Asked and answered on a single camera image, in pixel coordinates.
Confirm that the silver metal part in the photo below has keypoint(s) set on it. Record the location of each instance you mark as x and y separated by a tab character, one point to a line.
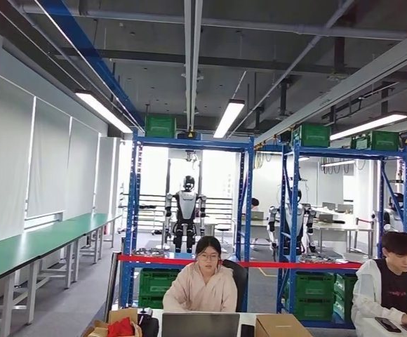
151	252
315	258

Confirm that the green top workbench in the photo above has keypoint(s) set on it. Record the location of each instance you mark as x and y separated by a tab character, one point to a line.
20	246

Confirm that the black yellow hoist trolley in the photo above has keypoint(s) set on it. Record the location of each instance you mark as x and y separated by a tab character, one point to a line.
189	135

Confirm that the white black humanoid robot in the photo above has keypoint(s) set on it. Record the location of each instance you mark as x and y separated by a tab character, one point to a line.
392	216
301	218
186	209

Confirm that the long ceiling light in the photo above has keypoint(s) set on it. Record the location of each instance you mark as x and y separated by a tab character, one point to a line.
229	118
368	125
101	110

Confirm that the green plastic crate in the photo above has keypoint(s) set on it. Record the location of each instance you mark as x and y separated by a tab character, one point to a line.
346	295
314	309
314	284
160	126
312	136
155	288
382	141

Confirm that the person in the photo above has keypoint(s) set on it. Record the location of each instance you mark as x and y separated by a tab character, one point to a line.
389	288
255	202
200	288

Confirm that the black office chair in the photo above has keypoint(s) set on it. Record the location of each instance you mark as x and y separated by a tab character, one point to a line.
240	283

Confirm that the red barrier tape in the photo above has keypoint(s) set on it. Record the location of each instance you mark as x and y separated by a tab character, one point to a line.
266	264

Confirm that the white roller blind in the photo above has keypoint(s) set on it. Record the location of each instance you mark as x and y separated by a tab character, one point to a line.
49	163
106	176
82	172
12	163

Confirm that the grey laptop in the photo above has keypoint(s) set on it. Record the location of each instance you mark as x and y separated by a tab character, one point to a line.
200	325

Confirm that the black leaning board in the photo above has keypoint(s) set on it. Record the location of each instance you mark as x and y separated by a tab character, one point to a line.
111	283

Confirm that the black smartphone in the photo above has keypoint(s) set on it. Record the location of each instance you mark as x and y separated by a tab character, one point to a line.
388	324
247	331

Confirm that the orange cardboard box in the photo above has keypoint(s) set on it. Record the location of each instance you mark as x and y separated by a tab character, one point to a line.
122	314

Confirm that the closed brown cardboard box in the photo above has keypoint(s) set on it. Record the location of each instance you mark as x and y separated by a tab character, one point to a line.
281	327

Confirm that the grey office desk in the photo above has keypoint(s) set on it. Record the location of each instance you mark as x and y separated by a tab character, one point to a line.
340	228

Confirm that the red cloth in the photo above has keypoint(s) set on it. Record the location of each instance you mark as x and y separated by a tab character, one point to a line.
121	328

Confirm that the small brown cardboard box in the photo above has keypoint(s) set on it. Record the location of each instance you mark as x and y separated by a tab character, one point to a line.
94	330

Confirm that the white desk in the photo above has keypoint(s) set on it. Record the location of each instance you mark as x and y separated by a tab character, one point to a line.
364	328

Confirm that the grey ceiling rail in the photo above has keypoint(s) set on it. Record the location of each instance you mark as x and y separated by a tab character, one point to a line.
192	56

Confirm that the blue overhead rail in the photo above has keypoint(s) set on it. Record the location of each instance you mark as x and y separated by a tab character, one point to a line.
84	46

